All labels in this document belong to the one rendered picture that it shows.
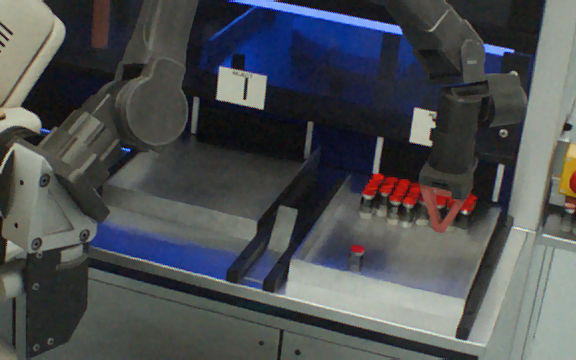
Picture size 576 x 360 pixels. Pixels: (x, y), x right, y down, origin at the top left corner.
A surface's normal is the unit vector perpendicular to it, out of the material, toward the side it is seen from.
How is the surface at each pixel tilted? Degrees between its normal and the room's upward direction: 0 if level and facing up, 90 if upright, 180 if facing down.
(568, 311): 0
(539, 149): 90
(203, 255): 0
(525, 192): 90
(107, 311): 90
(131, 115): 68
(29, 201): 82
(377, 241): 0
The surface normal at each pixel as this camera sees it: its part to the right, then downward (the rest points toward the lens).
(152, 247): 0.11, -0.91
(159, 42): 0.51, -0.19
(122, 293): -0.31, 0.36
